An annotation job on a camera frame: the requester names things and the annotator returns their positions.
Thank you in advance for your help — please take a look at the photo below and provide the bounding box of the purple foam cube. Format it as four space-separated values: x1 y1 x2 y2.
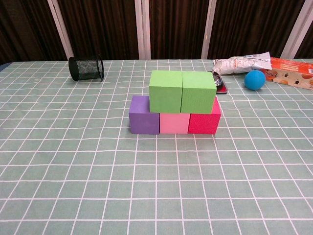
129 95 161 135

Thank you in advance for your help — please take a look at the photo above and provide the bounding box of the green foam cube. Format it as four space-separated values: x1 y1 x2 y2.
180 71 217 115
148 70 184 114

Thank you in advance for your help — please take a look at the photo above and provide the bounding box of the magenta foam cube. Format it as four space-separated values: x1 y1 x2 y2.
187 96 222 135

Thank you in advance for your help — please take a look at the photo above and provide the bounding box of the light pink foam cube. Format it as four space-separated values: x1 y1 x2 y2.
159 112 191 135

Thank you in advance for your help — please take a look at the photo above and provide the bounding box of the green checked tablecloth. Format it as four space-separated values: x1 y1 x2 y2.
0 58 313 235

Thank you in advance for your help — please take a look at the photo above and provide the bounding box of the red flat case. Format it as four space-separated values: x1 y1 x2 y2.
215 82 228 95

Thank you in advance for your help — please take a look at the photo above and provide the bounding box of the silver call bell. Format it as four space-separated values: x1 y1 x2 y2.
210 69 223 89

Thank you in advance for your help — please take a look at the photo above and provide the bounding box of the black mesh pen holder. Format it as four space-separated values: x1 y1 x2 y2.
68 54 105 82

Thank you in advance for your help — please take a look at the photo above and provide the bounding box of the white snack bag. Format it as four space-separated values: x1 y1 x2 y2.
212 51 272 75

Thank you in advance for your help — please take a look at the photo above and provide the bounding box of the blue ball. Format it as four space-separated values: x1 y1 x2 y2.
244 70 267 91

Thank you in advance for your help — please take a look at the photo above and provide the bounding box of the orange cardboard box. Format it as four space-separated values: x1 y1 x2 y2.
259 57 313 92

